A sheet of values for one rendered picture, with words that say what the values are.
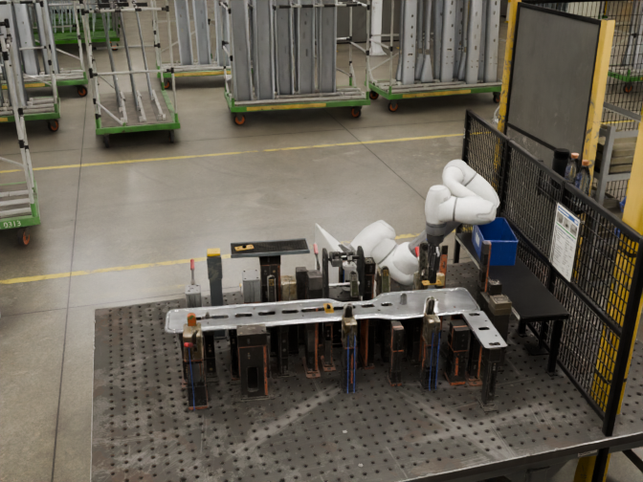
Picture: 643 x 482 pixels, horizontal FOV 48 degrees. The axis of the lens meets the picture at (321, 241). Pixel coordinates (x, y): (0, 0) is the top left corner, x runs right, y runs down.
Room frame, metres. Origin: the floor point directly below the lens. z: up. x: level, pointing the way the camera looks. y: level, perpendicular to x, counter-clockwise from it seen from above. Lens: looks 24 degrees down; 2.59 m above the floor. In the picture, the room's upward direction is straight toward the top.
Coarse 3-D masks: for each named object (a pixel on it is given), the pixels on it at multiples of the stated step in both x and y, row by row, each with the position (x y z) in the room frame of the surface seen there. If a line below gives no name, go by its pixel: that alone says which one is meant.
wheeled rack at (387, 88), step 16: (368, 80) 10.98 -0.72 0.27; (384, 80) 10.96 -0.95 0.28; (416, 80) 10.79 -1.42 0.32; (432, 80) 10.87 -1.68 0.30; (480, 80) 10.84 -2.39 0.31; (384, 96) 10.20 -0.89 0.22; (400, 96) 10.09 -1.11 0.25; (416, 96) 10.16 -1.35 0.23; (432, 96) 10.24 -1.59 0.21; (496, 96) 10.64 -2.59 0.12
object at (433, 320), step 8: (424, 320) 2.66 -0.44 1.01; (432, 320) 2.60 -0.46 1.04; (424, 328) 2.65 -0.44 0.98; (432, 328) 2.59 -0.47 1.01; (424, 336) 2.64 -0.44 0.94; (432, 336) 2.59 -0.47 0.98; (424, 344) 2.65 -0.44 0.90; (432, 344) 2.60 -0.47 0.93; (424, 352) 2.64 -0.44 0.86; (432, 352) 2.61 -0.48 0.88; (424, 360) 2.63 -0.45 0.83; (432, 360) 2.61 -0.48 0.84; (424, 368) 2.62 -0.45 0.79; (432, 368) 2.60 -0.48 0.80; (424, 376) 2.61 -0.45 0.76; (432, 376) 2.59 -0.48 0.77; (424, 384) 2.60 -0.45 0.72; (432, 384) 2.59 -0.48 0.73
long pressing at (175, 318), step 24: (456, 288) 2.96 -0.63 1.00; (168, 312) 2.75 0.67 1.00; (192, 312) 2.75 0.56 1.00; (216, 312) 2.75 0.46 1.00; (240, 312) 2.75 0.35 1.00; (264, 312) 2.75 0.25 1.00; (312, 312) 2.75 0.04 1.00; (336, 312) 2.75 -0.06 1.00; (360, 312) 2.75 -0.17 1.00; (384, 312) 2.75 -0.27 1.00; (408, 312) 2.75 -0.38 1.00; (456, 312) 2.75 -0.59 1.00
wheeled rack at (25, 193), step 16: (0, 48) 5.86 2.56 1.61; (16, 80) 6.46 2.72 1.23; (0, 112) 6.39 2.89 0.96; (16, 112) 5.60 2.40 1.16; (16, 128) 5.60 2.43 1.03; (32, 176) 6.27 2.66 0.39; (0, 192) 6.05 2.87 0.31; (16, 192) 6.07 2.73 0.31; (32, 192) 5.61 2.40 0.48; (0, 208) 5.75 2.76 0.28; (16, 208) 5.73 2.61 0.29; (32, 208) 5.59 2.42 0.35; (0, 224) 5.48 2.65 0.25; (16, 224) 5.52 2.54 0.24; (32, 224) 5.56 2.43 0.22
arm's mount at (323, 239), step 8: (320, 232) 3.60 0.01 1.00; (320, 240) 3.60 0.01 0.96; (328, 240) 3.48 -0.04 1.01; (336, 240) 3.71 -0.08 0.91; (320, 248) 3.60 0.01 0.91; (328, 248) 3.44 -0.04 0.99; (336, 248) 3.45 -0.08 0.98; (320, 256) 3.60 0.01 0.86; (328, 256) 3.44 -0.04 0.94; (344, 256) 3.41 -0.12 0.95; (320, 264) 3.60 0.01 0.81; (328, 264) 3.43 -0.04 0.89; (328, 272) 3.43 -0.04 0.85; (336, 272) 3.35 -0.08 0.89; (336, 280) 3.35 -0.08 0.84
